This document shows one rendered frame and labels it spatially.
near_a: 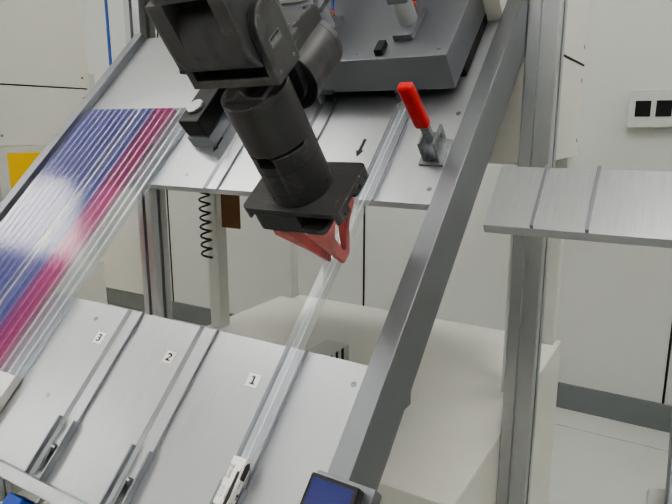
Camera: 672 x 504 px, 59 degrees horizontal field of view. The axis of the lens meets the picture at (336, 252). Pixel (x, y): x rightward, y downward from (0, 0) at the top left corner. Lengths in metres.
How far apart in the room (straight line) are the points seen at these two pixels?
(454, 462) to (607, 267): 1.56
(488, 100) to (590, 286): 1.70
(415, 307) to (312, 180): 0.15
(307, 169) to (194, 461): 0.28
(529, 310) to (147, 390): 0.50
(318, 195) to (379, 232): 2.05
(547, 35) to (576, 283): 1.61
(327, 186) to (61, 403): 0.38
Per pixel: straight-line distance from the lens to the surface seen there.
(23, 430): 0.73
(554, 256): 1.25
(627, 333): 2.37
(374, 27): 0.76
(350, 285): 2.68
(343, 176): 0.52
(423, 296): 0.55
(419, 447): 0.88
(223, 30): 0.42
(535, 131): 0.83
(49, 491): 0.64
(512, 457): 0.95
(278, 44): 0.44
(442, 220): 0.58
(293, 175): 0.49
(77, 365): 0.72
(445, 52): 0.68
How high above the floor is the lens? 1.06
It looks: 12 degrees down
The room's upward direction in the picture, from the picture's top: straight up
